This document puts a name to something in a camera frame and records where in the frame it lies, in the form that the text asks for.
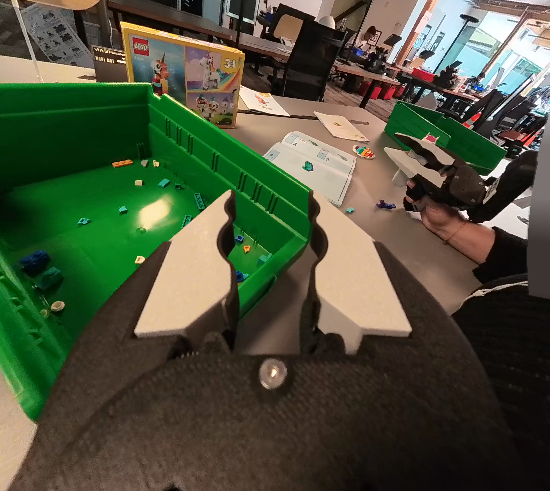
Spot lego pieces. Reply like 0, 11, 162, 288
19, 158, 276, 320

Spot black floor lamp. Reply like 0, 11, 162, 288
434, 14, 480, 75

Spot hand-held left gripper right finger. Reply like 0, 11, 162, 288
298, 191, 414, 355

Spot white booklet orange figure print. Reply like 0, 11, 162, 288
238, 86, 290, 117

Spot person's right hand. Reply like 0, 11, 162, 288
404, 182, 469, 243

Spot black mesh office chair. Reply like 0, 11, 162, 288
284, 20, 346, 101

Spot person's black sweater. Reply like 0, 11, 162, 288
451, 276, 550, 491

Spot white booklet yellow figure print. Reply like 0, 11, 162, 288
314, 111, 370, 142

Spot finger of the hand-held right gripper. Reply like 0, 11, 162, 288
394, 132, 457, 168
383, 146, 448, 189

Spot person's right forearm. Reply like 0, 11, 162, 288
445, 216, 529, 285

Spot printed paper sheet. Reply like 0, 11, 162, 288
21, 3, 93, 66

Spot black sign card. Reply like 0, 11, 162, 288
91, 45, 129, 83

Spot green plastic bin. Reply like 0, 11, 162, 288
0, 83, 313, 423
384, 100, 508, 176

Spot yellow lego box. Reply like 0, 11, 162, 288
120, 22, 245, 129

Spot wooden back office chair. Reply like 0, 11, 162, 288
258, 3, 316, 45

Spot pale blue instruction booklet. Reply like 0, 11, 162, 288
263, 130, 357, 207

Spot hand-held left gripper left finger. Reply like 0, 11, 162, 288
133, 189, 240, 348

